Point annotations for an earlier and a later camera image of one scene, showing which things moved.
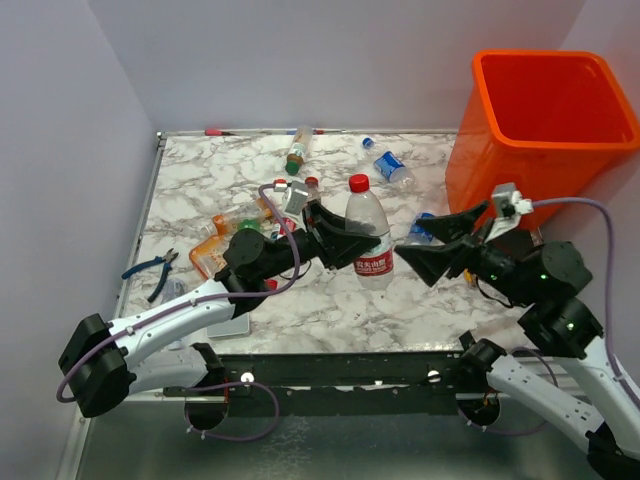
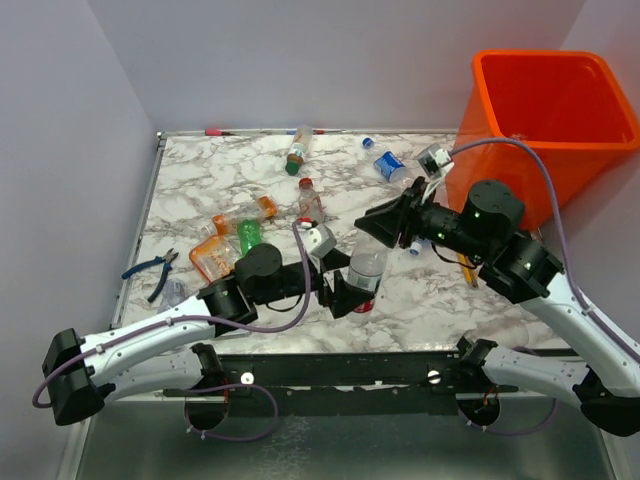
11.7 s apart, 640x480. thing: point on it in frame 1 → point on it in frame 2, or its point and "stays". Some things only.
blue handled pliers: [167, 260] stays
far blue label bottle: [389, 165] stays
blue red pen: [318, 132] stays
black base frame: [334, 383] stays
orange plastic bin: [551, 122] stays
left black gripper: [335, 239] → [345, 296]
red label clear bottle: [277, 231] → [366, 267]
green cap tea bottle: [297, 149] stays
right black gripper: [428, 260] → [402, 214]
